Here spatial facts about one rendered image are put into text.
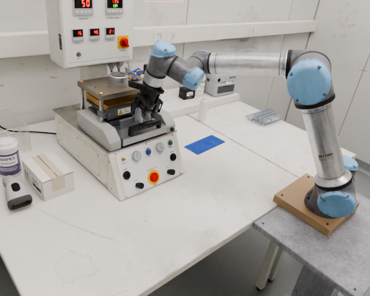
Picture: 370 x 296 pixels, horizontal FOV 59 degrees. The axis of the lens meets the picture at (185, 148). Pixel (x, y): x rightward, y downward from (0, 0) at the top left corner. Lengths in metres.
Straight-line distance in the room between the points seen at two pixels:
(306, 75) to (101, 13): 0.85
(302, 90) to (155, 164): 0.67
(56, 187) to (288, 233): 0.87
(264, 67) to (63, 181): 0.83
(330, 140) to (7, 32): 1.41
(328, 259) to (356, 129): 2.36
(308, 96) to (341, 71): 2.49
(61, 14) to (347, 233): 1.34
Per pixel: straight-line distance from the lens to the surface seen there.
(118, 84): 1.36
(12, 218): 1.29
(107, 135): 1.24
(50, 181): 1.29
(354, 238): 1.41
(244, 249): 2.26
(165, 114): 1.41
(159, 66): 1.12
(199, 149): 1.67
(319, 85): 0.98
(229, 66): 1.18
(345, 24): 3.45
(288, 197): 1.42
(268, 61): 1.15
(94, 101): 1.39
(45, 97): 1.89
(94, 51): 1.46
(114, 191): 1.30
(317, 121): 1.05
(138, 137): 1.29
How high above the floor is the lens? 1.58
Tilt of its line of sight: 30 degrees down
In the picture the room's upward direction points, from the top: 7 degrees clockwise
